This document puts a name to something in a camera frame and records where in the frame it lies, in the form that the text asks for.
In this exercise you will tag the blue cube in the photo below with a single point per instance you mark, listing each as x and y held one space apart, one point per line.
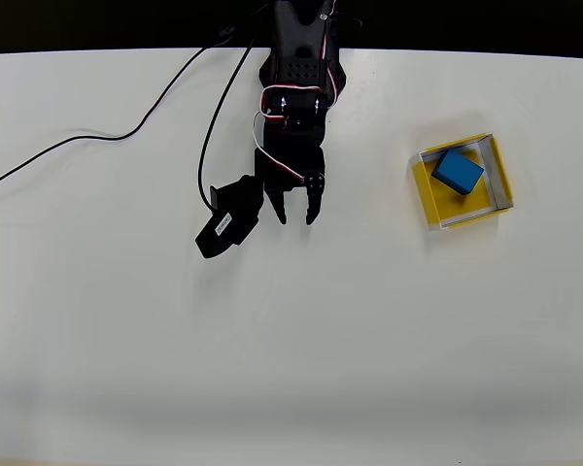
459 170

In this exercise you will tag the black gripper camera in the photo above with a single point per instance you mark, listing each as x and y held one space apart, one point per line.
228 223

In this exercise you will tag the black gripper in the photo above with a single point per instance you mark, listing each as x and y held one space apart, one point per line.
283 179

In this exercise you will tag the yellow square tray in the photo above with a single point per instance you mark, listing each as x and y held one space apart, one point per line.
466 209

